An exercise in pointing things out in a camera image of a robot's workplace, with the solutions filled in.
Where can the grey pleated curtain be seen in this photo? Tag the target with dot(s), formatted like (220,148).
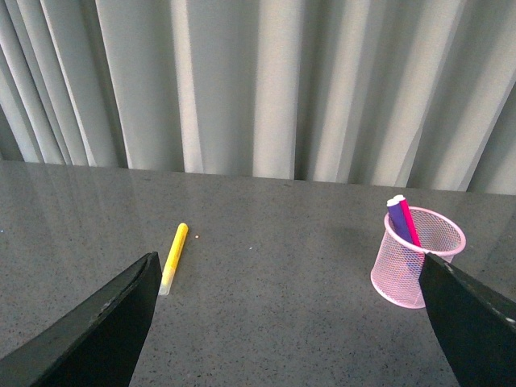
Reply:
(397,93)

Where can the yellow marker pen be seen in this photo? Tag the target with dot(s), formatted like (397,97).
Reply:
(173,258)

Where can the pink mesh pen cup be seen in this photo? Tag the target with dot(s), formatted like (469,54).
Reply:
(398,265)

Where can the pink marker pen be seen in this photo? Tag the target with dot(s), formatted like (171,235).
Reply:
(409,220)

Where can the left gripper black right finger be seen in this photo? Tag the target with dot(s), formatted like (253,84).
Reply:
(475,325)

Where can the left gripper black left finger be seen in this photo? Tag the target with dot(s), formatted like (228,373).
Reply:
(99,342)

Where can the purple marker pen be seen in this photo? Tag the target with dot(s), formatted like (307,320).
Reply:
(400,226)

